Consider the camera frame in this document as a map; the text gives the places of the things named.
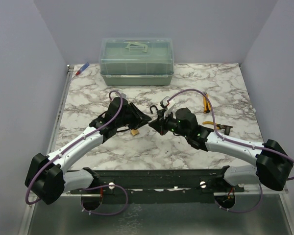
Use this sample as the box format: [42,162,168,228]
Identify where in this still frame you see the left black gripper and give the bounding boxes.
[117,103,152,130]

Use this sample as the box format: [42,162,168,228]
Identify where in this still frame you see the aluminium rail left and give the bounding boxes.
[47,65,74,153]

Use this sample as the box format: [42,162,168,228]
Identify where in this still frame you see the yellow utility knife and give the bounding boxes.
[203,92,211,114]

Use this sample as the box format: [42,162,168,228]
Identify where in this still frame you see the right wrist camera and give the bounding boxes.
[160,96,175,118]

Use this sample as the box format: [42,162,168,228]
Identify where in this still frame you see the small brass padlock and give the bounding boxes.
[131,130,139,136]

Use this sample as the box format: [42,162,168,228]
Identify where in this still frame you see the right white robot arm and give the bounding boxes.
[149,108,294,192]

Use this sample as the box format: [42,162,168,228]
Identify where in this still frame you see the green transparent toolbox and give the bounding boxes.
[99,38,174,86]

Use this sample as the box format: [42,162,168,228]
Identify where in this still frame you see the blue red screwdriver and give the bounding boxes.
[75,62,90,76]

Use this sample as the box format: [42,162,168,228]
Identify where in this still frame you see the black padlock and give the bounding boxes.
[149,105,167,120]

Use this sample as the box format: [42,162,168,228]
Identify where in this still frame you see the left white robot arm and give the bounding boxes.
[24,97,151,205]

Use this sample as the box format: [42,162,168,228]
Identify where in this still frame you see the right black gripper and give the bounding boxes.
[149,109,190,139]

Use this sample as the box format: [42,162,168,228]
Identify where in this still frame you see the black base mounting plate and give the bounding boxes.
[70,168,245,205]

